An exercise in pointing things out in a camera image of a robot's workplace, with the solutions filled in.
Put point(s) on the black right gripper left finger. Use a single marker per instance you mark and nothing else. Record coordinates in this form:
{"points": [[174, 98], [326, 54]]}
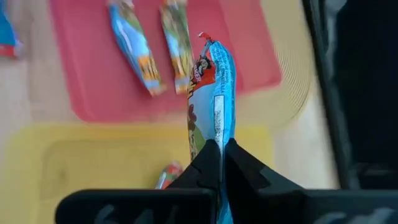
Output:
{"points": [[192, 180]]}

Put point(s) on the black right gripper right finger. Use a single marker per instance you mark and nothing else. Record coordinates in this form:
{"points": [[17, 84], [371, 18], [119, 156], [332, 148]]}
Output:
{"points": [[248, 180]]}

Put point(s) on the red green granola bar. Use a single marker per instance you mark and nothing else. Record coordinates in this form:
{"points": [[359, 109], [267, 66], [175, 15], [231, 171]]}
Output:
{"points": [[169, 175]]}

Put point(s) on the blue red-ended granola bar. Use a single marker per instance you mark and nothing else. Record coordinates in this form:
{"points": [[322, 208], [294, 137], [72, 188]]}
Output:
{"points": [[7, 31], [133, 43]]}

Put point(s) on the yellow plastic tray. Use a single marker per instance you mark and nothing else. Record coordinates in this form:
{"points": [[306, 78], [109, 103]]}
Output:
{"points": [[93, 161]]}

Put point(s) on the red plastic tray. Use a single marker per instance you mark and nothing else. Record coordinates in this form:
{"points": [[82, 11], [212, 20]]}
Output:
{"points": [[87, 62]]}

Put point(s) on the black aluminium table frame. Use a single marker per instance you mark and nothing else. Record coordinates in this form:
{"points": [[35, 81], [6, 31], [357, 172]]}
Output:
{"points": [[326, 93]]}

